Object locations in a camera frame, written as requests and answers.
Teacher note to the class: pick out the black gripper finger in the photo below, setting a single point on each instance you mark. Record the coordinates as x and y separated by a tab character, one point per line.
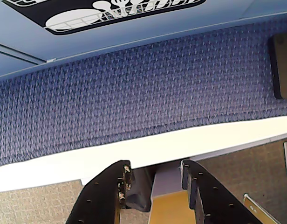
99	198
215	205

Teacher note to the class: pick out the yellow wooden block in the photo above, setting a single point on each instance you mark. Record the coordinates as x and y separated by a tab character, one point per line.
169	207

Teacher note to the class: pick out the dark brown flat block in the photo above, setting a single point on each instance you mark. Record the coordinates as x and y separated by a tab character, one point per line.
284	65

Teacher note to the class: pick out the blue toy kitchen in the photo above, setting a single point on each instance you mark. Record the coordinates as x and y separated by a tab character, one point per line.
157	30

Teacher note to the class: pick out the blue dishwasher door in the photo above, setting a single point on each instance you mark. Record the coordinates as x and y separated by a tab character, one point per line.
22	28

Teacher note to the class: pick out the metal bracket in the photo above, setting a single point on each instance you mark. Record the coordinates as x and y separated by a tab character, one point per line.
253	207

